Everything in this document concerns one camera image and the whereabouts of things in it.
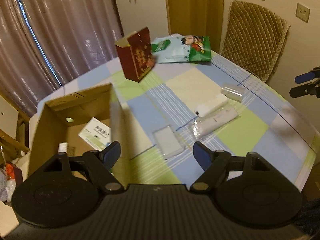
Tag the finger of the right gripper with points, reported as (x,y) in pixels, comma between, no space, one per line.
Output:
(305,77)
(311,88)

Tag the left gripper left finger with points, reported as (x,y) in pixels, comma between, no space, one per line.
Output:
(99,165)

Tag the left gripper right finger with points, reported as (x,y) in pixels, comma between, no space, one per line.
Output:
(214,164)

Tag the white green medicine box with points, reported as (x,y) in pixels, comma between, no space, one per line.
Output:
(96,134)

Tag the white tube in wrapper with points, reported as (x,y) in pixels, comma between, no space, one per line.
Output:
(203,126)

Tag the open brown cardboard box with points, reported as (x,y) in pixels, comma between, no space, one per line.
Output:
(63,118)

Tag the quilted tan chair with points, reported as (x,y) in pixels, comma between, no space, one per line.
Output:
(255,38)

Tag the checkered pastel tablecloth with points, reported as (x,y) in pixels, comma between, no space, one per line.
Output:
(157,120)

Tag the clear plastic small box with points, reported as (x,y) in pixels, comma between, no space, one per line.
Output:
(233,92)

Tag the dark red gift box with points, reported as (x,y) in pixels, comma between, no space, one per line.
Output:
(135,55)

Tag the green white snack bag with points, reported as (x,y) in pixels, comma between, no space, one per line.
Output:
(178,48)

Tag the tan wooden door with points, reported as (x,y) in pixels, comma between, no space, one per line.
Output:
(197,17)

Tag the mauve window curtain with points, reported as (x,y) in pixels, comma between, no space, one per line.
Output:
(46,44)

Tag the beige single wall socket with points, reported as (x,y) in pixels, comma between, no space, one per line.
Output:
(302,12)

